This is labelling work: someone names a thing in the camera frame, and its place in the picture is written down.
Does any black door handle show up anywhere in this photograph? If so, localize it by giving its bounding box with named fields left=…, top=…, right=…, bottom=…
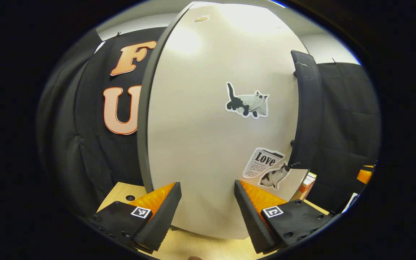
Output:
left=288, top=50, right=325, bottom=170

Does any orange white box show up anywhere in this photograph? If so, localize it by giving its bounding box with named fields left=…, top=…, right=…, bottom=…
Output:
left=290, top=173, right=317, bottom=202

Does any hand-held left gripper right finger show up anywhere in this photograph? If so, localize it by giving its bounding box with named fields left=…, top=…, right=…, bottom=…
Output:
left=234, top=179, right=335, bottom=254

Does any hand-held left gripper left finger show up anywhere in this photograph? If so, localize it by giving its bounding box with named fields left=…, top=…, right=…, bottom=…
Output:
left=91, top=182, right=182, bottom=252

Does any black backdrop cloth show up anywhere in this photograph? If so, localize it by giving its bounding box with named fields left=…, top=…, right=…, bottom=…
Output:
left=36, top=27, right=165, bottom=217
left=302, top=62, right=382, bottom=213

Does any white grey shoe cabinet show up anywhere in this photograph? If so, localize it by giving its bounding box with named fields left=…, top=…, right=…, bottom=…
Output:
left=137, top=2, right=198, bottom=194

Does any white cabinet door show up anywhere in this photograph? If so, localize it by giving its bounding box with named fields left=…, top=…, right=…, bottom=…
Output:
left=147, top=2, right=311, bottom=241

